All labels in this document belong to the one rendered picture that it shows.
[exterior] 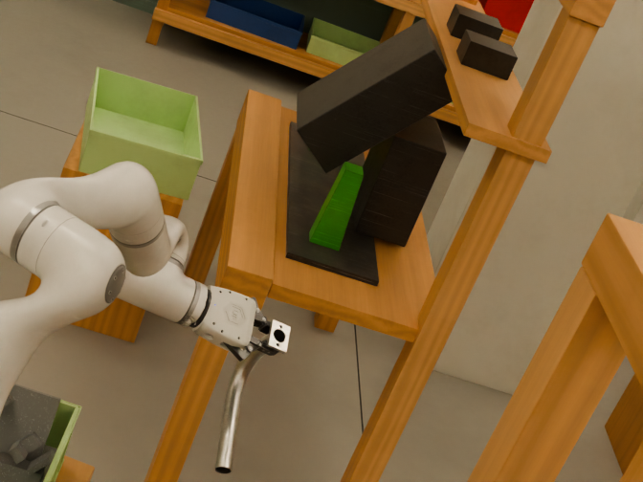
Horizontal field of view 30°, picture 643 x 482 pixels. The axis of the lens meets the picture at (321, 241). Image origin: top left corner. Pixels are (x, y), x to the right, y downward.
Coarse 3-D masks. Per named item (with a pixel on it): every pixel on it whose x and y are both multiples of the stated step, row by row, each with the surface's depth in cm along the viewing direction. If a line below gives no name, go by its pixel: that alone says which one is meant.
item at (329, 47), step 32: (160, 0) 738; (192, 0) 771; (224, 0) 786; (256, 0) 786; (384, 0) 736; (416, 0) 741; (480, 0) 770; (512, 0) 747; (160, 32) 748; (192, 32) 744; (224, 32) 746; (256, 32) 754; (288, 32) 754; (320, 32) 797; (352, 32) 797; (384, 32) 797; (512, 32) 754; (288, 64) 754; (320, 64) 759
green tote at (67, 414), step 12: (60, 408) 252; (72, 408) 251; (60, 420) 253; (72, 420) 247; (60, 432) 254; (72, 432) 250; (48, 444) 256; (60, 444) 239; (60, 456) 236; (60, 468) 256; (48, 480) 229
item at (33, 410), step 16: (16, 384) 238; (16, 400) 238; (32, 400) 238; (48, 400) 238; (0, 416) 238; (16, 416) 238; (32, 416) 238; (48, 416) 239; (0, 432) 238; (16, 432) 238; (48, 432) 239; (0, 448) 239; (0, 464) 233; (16, 464) 235; (0, 480) 234; (16, 480) 234; (32, 480) 234
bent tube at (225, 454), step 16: (272, 320) 222; (272, 336) 220; (288, 336) 222; (256, 352) 225; (240, 368) 227; (240, 384) 227; (240, 400) 227; (224, 416) 224; (224, 432) 221; (224, 448) 219; (224, 464) 217
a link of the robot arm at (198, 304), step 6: (198, 282) 215; (198, 288) 213; (204, 288) 214; (198, 294) 212; (204, 294) 213; (192, 300) 211; (198, 300) 212; (204, 300) 212; (192, 306) 211; (198, 306) 212; (204, 306) 213; (192, 312) 212; (198, 312) 212; (186, 318) 212; (192, 318) 213; (180, 324) 215; (186, 324) 213
